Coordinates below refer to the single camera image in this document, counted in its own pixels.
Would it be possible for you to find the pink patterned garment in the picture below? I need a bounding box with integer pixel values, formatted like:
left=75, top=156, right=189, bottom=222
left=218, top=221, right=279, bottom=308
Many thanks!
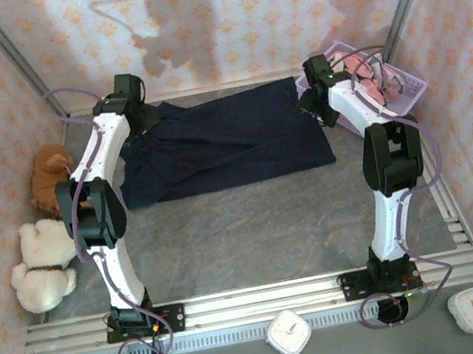
left=327, top=41, right=410, bottom=114

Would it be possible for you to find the lavender plastic laundry basket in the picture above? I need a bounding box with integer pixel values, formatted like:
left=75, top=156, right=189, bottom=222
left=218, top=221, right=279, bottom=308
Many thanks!
left=289, top=25, right=436, bottom=145

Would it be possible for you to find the navy blue garment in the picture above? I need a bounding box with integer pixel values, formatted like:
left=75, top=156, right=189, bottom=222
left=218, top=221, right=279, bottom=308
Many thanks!
left=107, top=71, right=340, bottom=211

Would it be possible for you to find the brown plush bear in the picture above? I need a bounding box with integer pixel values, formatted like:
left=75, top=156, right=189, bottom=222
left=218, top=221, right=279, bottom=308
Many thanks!
left=21, top=139, right=88, bottom=223

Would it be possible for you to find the white plush bear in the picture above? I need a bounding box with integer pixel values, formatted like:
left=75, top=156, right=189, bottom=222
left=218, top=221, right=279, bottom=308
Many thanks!
left=1, top=214, right=87, bottom=317

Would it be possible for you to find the black round cap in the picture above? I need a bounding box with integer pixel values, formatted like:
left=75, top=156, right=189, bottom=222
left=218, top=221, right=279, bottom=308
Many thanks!
left=376, top=293, right=413, bottom=327

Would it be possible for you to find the aluminium frame crossbar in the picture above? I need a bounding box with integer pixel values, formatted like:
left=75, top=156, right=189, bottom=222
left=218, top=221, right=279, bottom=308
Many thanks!
left=63, top=68, right=307, bottom=120

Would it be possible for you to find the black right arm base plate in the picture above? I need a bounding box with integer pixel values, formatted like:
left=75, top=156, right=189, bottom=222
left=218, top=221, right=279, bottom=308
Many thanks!
left=335, top=259, right=424, bottom=305

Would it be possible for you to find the aluminium mounting rail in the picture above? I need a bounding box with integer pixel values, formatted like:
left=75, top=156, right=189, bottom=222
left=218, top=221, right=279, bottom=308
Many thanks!
left=17, top=247, right=473, bottom=354

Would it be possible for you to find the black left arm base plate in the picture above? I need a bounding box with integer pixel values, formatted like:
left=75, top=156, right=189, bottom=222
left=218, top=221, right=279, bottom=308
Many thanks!
left=103, top=303, right=188, bottom=345

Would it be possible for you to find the grey slotted cable duct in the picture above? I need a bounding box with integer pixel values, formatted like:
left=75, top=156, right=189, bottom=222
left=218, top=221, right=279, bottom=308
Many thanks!
left=78, top=288, right=452, bottom=354

